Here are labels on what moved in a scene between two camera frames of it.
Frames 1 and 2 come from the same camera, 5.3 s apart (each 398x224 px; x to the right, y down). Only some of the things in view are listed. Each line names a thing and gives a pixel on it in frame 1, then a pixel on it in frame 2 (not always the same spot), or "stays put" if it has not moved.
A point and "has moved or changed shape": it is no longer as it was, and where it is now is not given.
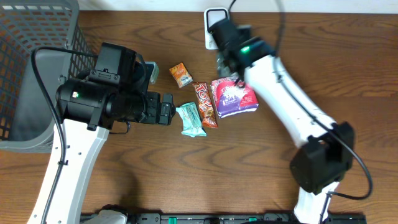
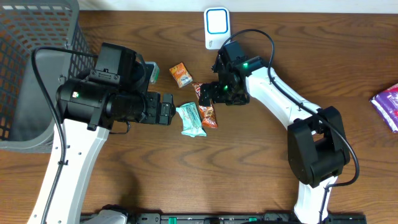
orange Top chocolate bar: (208, 116) stays put
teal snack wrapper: (192, 124) stays put
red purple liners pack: (230, 99) has moved or changed shape
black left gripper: (155, 107) stays put
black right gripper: (221, 68) → (216, 97)
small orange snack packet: (181, 74) stays put
